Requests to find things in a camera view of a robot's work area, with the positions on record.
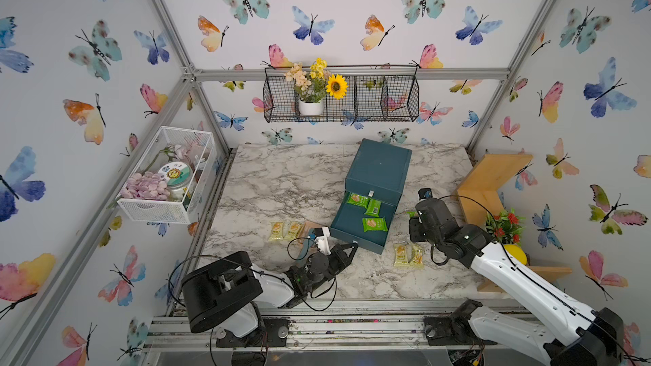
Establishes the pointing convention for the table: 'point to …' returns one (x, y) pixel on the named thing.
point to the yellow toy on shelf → (517, 252)
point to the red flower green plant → (505, 227)
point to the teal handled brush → (307, 244)
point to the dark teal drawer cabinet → (378, 169)
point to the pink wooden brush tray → (307, 225)
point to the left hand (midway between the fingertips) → (362, 246)
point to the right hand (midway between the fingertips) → (418, 219)
